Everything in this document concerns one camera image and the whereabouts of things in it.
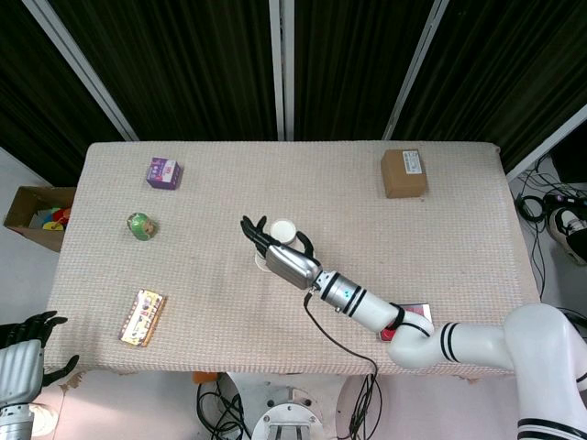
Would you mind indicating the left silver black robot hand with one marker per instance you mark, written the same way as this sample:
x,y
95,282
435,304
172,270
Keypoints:
x,y
20,366

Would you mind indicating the colourful toys pile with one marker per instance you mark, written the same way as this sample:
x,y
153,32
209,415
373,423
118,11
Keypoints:
x,y
52,217

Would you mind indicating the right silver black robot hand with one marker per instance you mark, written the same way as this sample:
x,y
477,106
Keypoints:
x,y
291,266

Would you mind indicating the white paper cup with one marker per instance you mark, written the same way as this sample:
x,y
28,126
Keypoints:
x,y
282,229
261,265

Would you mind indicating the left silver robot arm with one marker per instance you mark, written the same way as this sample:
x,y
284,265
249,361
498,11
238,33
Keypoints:
x,y
14,421

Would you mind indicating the purple small carton box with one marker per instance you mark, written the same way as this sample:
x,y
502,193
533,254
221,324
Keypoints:
x,y
164,174

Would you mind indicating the red flat tin case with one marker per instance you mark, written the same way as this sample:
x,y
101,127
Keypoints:
x,y
419,311

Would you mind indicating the yellow printed snack box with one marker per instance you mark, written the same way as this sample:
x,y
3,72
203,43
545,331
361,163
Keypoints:
x,y
142,318

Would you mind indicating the white partition frame post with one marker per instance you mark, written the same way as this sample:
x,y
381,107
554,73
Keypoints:
x,y
282,69
546,142
415,69
80,69

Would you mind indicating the beige woven tablecloth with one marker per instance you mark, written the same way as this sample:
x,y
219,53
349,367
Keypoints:
x,y
220,197

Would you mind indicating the open cardboard storage box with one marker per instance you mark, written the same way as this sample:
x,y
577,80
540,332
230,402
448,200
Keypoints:
x,y
23,215

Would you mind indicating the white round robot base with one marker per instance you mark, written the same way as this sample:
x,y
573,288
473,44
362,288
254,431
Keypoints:
x,y
284,414

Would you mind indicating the small orange object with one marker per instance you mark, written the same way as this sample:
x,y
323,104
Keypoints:
x,y
204,377

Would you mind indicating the black white sneaker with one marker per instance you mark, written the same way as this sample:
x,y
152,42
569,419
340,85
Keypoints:
x,y
568,229

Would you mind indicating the green printed can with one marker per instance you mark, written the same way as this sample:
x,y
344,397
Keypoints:
x,y
143,227

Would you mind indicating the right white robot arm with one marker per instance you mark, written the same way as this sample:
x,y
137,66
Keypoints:
x,y
481,344

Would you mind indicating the brown labelled cardboard box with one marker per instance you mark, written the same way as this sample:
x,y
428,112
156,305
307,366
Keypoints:
x,y
403,176

